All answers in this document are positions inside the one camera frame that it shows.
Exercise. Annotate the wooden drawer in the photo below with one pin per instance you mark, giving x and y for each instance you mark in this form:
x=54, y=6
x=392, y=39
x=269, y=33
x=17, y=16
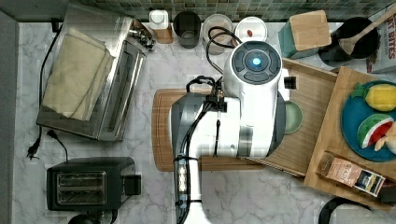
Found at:
x=313, y=93

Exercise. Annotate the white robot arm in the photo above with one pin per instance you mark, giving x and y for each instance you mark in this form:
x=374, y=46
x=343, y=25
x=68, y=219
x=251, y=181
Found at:
x=243, y=115

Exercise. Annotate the wooden drawer cabinet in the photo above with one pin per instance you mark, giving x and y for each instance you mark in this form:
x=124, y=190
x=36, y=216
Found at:
x=331, y=139

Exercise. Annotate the wooden cutting board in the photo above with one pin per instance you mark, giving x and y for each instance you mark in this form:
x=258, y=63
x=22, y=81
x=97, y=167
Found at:
x=161, y=140

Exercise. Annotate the dark grey cup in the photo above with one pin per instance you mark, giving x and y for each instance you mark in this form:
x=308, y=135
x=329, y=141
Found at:
x=187, y=26

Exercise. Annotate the green ceramic bowl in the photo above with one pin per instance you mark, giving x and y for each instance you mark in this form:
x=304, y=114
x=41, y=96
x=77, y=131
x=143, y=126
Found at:
x=294, y=117

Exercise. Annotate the white lidded container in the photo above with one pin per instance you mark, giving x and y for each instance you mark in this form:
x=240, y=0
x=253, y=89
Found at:
x=251, y=28

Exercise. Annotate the white salt grinder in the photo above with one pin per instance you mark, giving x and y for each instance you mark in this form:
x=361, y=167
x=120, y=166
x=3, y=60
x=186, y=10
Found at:
x=159, y=23

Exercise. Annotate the stainless steel toaster oven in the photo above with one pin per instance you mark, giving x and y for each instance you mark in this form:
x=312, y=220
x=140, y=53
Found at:
x=129, y=42

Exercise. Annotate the black two-slot toaster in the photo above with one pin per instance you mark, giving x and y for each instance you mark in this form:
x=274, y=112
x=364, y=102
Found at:
x=92, y=184

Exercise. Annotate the beige folded cloth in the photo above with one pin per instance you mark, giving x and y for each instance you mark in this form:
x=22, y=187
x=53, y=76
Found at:
x=78, y=76

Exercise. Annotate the teal box with wooden lid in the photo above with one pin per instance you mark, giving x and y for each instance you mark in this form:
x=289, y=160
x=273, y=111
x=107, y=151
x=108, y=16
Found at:
x=304, y=34

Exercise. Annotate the orange snack packet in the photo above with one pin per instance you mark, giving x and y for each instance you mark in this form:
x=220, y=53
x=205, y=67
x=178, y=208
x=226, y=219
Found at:
x=349, y=174

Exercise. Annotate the black utensil holder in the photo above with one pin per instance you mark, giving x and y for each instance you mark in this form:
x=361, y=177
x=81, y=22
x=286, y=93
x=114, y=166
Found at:
x=334, y=56

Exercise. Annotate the blue plate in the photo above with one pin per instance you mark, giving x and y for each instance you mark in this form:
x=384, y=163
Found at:
x=355, y=111

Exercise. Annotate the wooden spoon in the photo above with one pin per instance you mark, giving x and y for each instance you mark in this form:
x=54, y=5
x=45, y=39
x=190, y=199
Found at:
x=348, y=44

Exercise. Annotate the plush watermelon slice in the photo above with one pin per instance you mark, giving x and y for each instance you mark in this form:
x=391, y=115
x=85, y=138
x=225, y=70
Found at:
x=373, y=128

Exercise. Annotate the yellow plush lemon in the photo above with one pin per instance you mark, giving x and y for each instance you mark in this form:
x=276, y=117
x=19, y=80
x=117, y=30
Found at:
x=381, y=97

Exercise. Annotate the beige plush toy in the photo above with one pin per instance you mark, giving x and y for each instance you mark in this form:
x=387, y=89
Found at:
x=389, y=140

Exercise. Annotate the snack cardboard box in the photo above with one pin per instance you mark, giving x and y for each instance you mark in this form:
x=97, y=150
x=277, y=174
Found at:
x=384, y=59

